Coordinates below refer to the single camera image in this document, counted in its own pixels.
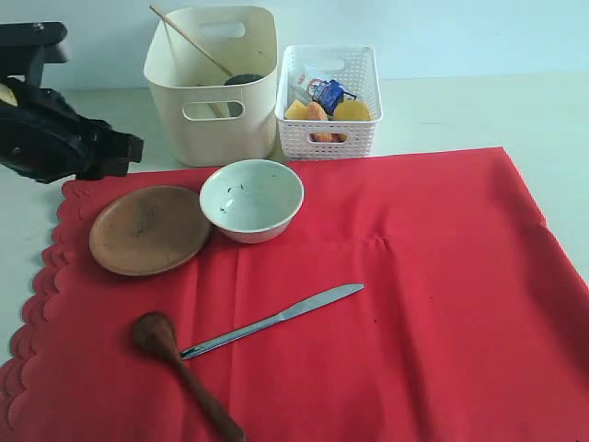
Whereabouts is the orange fried food piece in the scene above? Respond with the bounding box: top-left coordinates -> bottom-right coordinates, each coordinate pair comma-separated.
305,101 -> 329,121

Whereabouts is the white perforated basket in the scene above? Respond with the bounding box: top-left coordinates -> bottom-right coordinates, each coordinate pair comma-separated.
275,45 -> 383,160

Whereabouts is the brown wooden plate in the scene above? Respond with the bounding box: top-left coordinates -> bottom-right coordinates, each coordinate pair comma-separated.
88,185 -> 212,276

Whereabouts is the stainless steel cup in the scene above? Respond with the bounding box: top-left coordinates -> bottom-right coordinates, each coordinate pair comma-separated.
224,74 -> 263,117

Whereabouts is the yellow lemon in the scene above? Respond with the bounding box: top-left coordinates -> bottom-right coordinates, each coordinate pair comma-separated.
332,100 -> 372,122

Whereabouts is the yellow cheese wedge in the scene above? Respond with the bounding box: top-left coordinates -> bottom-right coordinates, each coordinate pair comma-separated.
284,99 -> 307,121

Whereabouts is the cream plastic bin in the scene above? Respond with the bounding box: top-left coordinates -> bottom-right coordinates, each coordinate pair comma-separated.
144,6 -> 279,167

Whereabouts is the white ceramic bowl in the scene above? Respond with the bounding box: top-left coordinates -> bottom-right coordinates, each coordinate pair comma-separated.
199,159 -> 305,244

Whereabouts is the steel table knife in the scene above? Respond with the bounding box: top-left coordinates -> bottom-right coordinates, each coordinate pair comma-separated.
179,283 -> 364,360

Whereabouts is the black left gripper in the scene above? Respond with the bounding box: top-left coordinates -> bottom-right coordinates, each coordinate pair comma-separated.
1,77 -> 144,183

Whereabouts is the dark wooden spoon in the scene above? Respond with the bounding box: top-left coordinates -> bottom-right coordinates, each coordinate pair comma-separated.
132,311 -> 247,441

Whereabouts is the red tablecloth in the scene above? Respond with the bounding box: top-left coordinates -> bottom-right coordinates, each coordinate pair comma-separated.
1,148 -> 588,441

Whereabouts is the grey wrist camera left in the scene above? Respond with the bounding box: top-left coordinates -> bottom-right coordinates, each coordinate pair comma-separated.
1,21 -> 69,87

